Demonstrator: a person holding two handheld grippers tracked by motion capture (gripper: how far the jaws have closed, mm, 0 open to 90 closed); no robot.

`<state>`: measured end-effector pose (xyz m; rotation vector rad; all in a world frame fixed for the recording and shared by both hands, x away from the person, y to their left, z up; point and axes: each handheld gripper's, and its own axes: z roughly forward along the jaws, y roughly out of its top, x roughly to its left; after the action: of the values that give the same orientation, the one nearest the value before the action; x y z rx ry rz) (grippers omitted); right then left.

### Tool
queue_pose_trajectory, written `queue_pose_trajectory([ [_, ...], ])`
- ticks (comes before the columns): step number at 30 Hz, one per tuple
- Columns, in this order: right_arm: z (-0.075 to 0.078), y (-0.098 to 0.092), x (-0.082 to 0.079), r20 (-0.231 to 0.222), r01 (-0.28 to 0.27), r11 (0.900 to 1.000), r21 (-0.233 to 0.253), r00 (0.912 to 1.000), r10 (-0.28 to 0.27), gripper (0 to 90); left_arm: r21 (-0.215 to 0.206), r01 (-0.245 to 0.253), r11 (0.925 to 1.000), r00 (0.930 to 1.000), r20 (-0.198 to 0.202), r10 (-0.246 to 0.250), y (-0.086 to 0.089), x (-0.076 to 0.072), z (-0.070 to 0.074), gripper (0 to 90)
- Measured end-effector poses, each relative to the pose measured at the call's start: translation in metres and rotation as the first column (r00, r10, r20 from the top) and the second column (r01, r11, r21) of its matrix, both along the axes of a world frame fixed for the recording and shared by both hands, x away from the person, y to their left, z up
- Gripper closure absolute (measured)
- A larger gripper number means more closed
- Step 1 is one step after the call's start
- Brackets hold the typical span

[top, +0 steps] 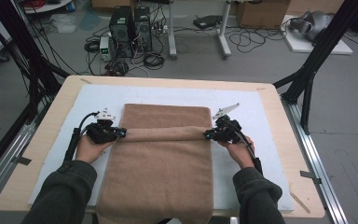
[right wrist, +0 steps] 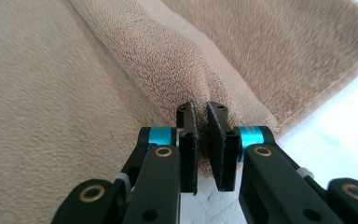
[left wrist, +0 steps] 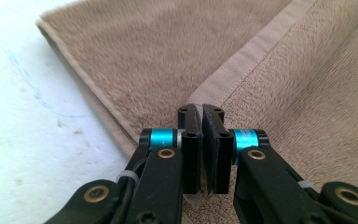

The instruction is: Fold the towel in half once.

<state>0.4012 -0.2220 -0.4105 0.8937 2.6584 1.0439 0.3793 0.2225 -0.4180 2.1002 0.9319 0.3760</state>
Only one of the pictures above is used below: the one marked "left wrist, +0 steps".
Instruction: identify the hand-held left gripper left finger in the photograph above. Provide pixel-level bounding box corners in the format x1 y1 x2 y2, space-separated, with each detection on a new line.
177 104 203 195

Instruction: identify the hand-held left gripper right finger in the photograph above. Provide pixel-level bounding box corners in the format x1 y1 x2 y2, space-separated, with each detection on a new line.
202 104 235 195

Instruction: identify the beige terry towel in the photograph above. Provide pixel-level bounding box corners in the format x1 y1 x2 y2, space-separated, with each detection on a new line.
35 0 358 224

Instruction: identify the white grid mat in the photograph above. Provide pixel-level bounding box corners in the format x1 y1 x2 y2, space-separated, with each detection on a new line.
0 0 138 224

